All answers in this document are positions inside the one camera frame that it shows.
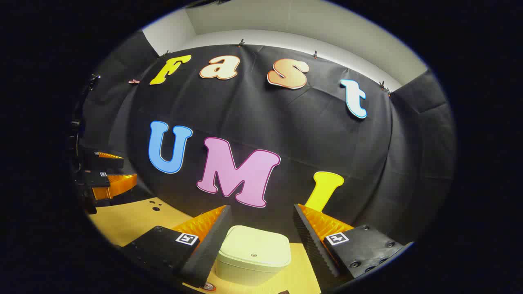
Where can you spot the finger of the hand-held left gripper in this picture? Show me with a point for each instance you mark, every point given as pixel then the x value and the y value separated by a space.
pixel 114 185
pixel 108 160

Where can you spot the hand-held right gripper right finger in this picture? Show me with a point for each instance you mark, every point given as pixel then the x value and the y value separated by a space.
pixel 312 249

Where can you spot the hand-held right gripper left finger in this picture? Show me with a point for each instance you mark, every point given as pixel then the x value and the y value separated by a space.
pixel 212 249

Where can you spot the red pop can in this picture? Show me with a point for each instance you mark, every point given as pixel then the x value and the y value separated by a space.
pixel 208 286

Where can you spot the pale green desktop garbage bin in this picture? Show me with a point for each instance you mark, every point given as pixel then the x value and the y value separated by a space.
pixel 253 253

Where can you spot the wooden desktop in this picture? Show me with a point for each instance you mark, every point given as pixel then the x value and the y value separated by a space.
pixel 122 226

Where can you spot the copper cloth clip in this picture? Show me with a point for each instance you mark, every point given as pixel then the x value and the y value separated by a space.
pixel 134 81

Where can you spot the black backdrop cloth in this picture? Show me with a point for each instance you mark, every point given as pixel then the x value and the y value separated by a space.
pixel 286 122

